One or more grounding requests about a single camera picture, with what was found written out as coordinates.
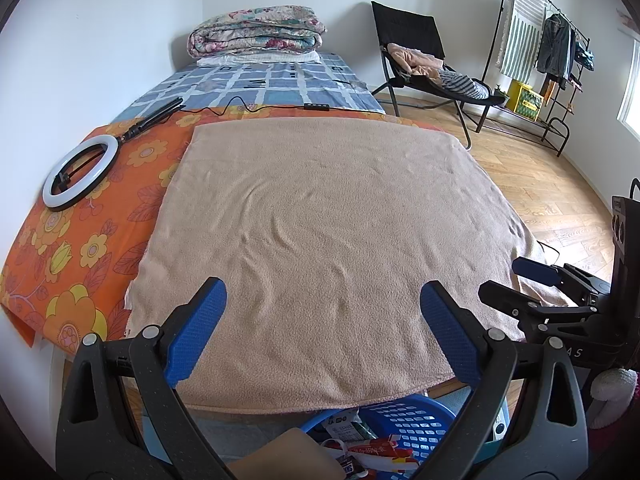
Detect dark chocolate bar wrapper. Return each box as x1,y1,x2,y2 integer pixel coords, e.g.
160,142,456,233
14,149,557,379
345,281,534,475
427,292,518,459
336,454,369,480

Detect red cardboard box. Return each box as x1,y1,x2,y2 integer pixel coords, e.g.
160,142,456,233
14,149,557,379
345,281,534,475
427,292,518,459
321,439,419,472

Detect yellow crate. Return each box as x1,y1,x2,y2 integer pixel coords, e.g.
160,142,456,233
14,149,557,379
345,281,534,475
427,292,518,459
506,79,544,122

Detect black folding chair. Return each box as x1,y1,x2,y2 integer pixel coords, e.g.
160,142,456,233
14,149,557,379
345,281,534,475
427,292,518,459
371,1,508,148

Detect white gloved right hand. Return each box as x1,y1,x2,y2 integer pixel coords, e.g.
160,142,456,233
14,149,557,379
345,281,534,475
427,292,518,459
589,368,638,429

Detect white ring light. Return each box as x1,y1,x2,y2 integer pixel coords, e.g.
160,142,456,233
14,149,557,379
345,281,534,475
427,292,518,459
41,134,119,211

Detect clothes on chair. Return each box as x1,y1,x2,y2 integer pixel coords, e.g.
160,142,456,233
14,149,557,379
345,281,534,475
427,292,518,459
386,44,490,100

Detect orange floral bedsheet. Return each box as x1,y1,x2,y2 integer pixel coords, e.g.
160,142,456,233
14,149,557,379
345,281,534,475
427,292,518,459
0,106,442,356

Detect beige fleece blanket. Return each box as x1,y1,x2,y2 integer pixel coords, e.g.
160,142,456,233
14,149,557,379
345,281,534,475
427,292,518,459
125,117,564,415

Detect folded floral quilt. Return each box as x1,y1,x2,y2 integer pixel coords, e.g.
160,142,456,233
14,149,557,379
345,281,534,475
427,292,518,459
186,6,326,60

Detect blue plastic basket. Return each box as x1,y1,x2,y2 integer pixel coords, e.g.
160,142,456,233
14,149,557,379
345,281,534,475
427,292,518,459
300,387,471,464

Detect black clothes rack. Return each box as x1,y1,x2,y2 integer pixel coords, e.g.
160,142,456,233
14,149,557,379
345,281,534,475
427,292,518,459
482,0,594,156

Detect blue checkered bedsheet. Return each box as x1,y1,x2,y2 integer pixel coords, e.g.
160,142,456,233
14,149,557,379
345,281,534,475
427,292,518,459
115,52,384,122

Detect black cable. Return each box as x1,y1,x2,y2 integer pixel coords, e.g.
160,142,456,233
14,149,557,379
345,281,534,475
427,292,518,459
179,94,371,117

